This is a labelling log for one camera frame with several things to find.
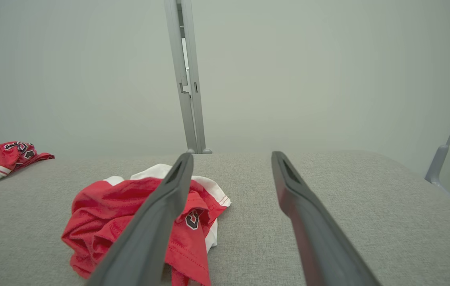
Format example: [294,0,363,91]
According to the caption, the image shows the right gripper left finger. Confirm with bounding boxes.
[86,152,194,286]

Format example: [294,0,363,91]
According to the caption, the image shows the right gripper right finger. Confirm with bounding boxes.
[271,151,381,286]

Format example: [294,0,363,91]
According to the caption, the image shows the red white-trimmed shorts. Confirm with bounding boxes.
[61,164,232,286]

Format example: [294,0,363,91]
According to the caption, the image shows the grey metal partition post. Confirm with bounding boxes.
[164,0,213,154]

